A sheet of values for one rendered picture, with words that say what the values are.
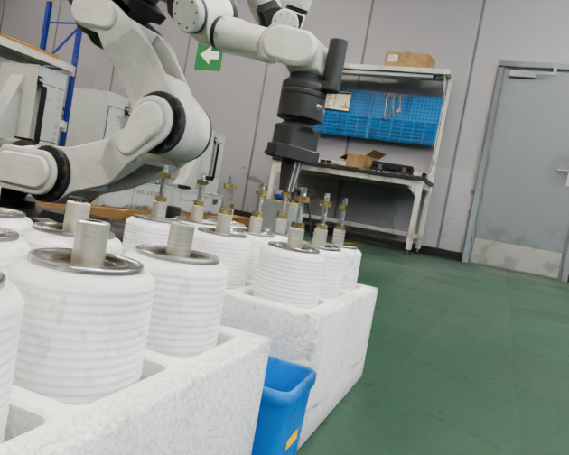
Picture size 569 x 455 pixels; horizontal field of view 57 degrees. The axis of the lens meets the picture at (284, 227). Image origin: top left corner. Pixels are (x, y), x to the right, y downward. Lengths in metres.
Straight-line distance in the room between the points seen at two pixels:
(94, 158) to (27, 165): 0.17
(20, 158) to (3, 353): 1.19
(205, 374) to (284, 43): 0.72
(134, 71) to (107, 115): 2.22
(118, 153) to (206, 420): 0.90
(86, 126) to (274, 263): 2.98
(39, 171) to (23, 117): 1.80
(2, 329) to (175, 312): 0.19
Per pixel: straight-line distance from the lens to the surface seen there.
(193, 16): 1.12
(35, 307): 0.35
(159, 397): 0.36
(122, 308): 0.35
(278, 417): 0.58
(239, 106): 6.76
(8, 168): 1.49
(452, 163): 5.87
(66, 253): 0.40
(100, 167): 1.33
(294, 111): 0.98
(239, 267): 0.77
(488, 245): 5.79
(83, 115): 3.64
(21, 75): 3.25
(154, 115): 1.19
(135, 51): 1.32
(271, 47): 1.02
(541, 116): 5.93
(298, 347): 0.68
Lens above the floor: 0.32
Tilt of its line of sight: 3 degrees down
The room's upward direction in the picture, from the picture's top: 10 degrees clockwise
